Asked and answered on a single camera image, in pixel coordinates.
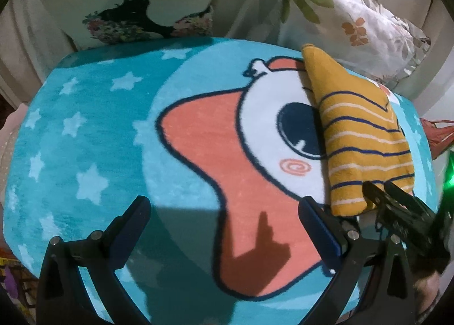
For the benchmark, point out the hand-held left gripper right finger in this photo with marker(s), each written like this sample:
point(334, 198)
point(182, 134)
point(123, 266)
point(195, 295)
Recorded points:
point(320, 237)

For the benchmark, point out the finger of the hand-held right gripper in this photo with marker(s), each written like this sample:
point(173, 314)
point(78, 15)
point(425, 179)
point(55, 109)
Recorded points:
point(408, 199)
point(377, 200)

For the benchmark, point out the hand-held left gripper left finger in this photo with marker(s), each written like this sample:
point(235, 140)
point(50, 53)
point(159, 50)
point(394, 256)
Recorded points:
point(130, 233)

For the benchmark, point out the yellow striped small garment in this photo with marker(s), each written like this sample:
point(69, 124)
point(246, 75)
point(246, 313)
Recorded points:
point(358, 133)

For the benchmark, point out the person's right hand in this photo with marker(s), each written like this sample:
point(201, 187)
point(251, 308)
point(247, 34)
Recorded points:
point(427, 291)

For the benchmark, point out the red bag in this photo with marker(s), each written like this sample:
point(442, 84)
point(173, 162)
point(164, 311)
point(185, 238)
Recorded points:
point(438, 133)

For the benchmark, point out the blue star printed blanket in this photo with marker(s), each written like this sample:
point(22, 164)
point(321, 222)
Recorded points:
point(106, 133)

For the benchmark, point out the colourful printed clutter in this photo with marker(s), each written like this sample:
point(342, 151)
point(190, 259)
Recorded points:
point(14, 282)

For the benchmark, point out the white floral pillow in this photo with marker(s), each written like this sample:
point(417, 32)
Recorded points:
point(354, 9)

